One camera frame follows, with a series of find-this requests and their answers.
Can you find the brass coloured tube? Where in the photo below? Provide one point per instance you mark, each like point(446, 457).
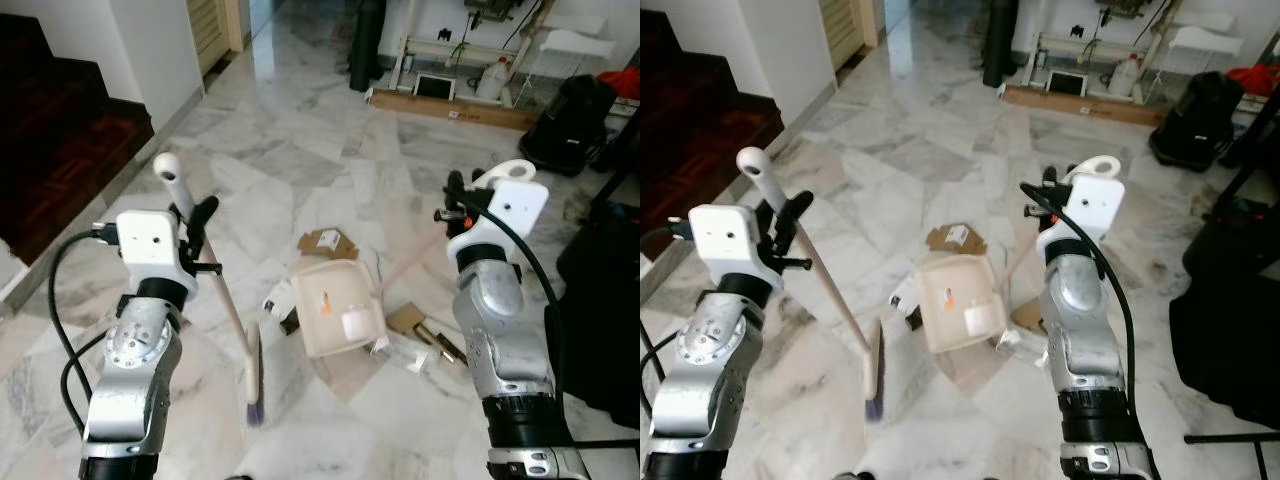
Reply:
point(440, 342)

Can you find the black cylinder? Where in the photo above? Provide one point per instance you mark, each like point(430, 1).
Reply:
point(1000, 40)
point(366, 45)

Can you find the black backpack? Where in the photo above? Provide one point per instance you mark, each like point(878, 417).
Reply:
point(570, 120)
point(1195, 115)

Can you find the dark wooden staircase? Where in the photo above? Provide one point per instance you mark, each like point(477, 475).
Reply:
point(690, 140)
point(60, 150)

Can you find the white framed tablet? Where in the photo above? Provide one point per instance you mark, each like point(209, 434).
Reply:
point(435, 87)
point(1068, 83)

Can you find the tan cardboard scrap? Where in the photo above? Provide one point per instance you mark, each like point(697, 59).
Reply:
point(1025, 315)
point(405, 318)

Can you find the white card with black print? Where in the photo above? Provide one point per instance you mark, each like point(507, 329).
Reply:
point(902, 295)
point(275, 300)

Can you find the large black covered furniture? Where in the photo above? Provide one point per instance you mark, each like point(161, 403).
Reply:
point(1230, 330)
point(600, 320)

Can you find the white paper square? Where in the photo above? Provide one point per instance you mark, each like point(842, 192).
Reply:
point(356, 325)
point(979, 319)

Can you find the black metal stand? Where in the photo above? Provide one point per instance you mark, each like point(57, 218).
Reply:
point(1230, 437)
point(610, 441)

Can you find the red cloth item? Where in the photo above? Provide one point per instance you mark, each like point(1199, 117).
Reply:
point(622, 82)
point(1255, 80)

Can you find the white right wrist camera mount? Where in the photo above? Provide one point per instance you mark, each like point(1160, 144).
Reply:
point(1095, 205)
point(515, 210)

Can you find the folded brown cardboard piece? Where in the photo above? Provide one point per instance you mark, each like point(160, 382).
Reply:
point(325, 245)
point(950, 242)

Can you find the white metal rack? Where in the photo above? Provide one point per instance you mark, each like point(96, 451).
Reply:
point(403, 60)
point(1037, 55)

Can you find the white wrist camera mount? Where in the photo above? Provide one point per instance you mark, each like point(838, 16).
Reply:
point(725, 238)
point(148, 240)
point(515, 210)
point(1095, 205)

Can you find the long wooden board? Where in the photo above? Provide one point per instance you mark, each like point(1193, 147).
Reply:
point(450, 108)
point(1080, 104)

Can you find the white plastic jug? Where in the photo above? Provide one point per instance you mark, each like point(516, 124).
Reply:
point(492, 82)
point(1125, 78)

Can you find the light wooden door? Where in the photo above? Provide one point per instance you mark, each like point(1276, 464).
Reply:
point(212, 30)
point(845, 28)

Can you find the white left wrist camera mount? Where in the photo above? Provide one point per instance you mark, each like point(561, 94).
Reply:
point(725, 238)
point(148, 240)

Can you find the cream broom with purple bristles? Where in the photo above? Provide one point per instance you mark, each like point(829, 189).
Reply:
point(875, 370)
point(252, 370)

